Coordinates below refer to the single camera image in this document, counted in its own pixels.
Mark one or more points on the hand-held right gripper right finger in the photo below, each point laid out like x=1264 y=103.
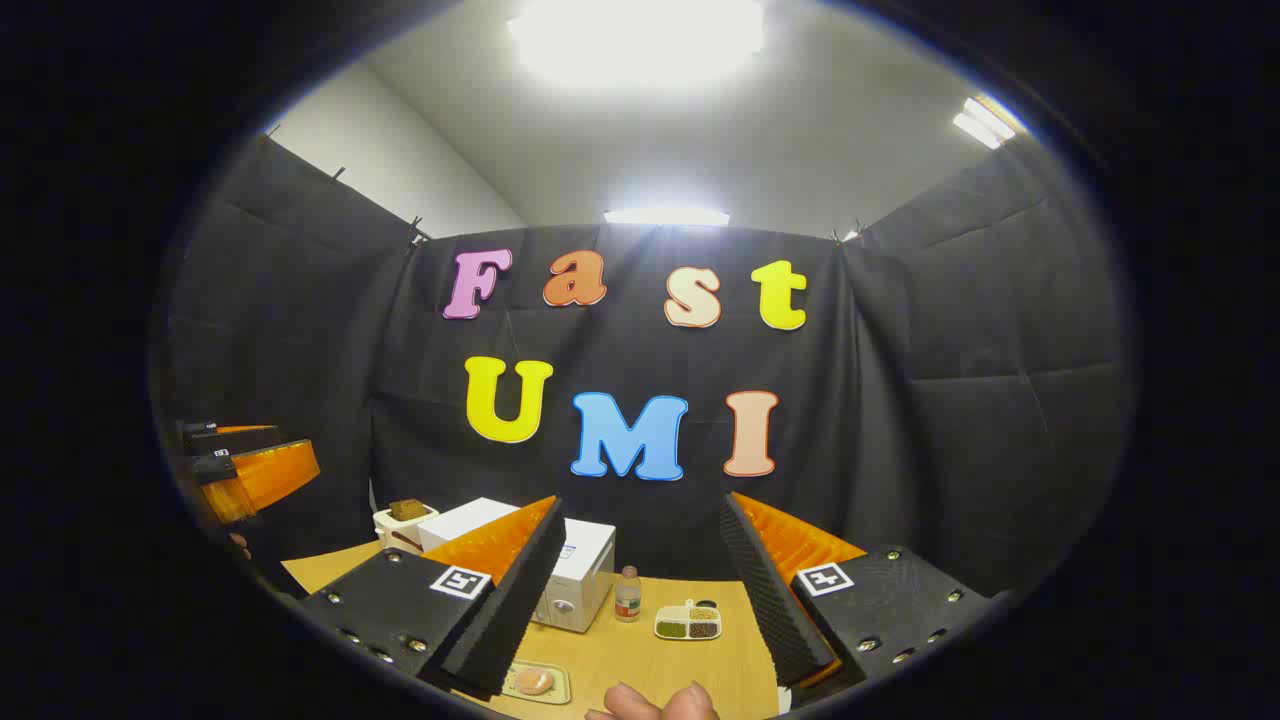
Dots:
x=770 y=610

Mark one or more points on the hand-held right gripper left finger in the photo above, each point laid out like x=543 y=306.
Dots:
x=500 y=620

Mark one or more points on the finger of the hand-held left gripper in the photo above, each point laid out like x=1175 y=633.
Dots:
x=265 y=478
x=230 y=438

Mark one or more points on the round crumb-coated bun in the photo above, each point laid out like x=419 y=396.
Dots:
x=535 y=681

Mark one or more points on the white microwave oven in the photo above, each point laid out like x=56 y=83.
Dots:
x=580 y=570

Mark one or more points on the white divided dish with grains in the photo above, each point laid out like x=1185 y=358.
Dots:
x=688 y=622

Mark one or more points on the cream rectangular plate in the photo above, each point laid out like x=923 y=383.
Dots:
x=555 y=690

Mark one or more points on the small bottle with red label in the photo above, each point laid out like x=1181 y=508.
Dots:
x=628 y=598

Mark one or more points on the white toaster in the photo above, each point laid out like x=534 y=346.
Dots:
x=395 y=528

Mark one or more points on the brown toast slice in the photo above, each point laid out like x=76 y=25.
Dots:
x=408 y=509

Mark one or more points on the black backdrop cloth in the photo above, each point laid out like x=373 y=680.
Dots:
x=950 y=400

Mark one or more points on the long ceiling light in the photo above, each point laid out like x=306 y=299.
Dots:
x=667 y=216

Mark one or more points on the double-tube ceiling light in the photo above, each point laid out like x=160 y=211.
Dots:
x=988 y=122

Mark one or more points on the large ceiling light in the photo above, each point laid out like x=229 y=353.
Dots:
x=640 y=40

